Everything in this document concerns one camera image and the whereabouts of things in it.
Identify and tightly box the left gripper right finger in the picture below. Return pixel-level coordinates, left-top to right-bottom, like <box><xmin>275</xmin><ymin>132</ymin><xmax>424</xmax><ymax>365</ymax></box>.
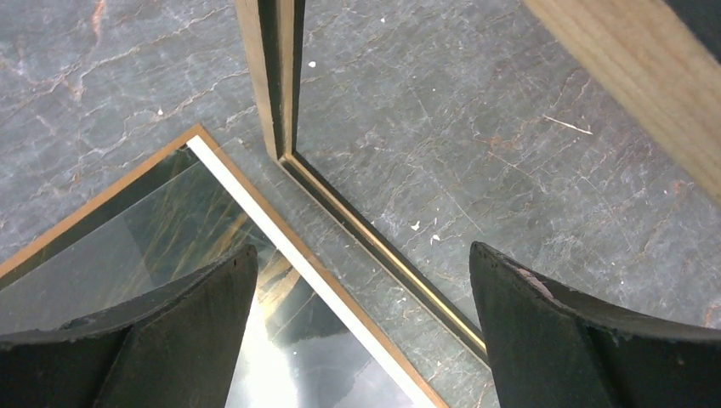
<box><xmin>469</xmin><ymin>241</ymin><xmax>720</xmax><ymax>407</ymax></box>

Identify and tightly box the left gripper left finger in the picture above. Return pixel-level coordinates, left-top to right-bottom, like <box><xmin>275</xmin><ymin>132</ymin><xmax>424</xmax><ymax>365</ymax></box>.
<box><xmin>1</xmin><ymin>245</ymin><xmax>258</xmax><ymax>407</ymax></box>

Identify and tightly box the clear plastic sheet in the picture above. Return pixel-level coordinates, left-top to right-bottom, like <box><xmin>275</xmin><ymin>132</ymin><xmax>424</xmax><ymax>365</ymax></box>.
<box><xmin>220</xmin><ymin>139</ymin><xmax>499</xmax><ymax>407</ymax></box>

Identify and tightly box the brown frame backing board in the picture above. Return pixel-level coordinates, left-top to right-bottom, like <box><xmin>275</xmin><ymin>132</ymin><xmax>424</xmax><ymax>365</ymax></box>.
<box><xmin>1</xmin><ymin>126</ymin><xmax>422</xmax><ymax>407</ymax></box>

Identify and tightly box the black wooden picture frame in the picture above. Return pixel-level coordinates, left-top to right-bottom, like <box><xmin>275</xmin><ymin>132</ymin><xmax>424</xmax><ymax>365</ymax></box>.
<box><xmin>234</xmin><ymin>1</ymin><xmax>488</xmax><ymax>363</ymax></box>

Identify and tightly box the glossy photo print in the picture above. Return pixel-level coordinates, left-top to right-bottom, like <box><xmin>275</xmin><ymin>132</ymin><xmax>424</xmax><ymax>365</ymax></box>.
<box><xmin>1</xmin><ymin>127</ymin><xmax>442</xmax><ymax>407</ymax></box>

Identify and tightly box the wooden clothes rack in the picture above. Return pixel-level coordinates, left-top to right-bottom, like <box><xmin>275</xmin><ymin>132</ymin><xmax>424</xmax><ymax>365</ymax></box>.
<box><xmin>526</xmin><ymin>0</ymin><xmax>720</xmax><ymax>201</ymax></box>

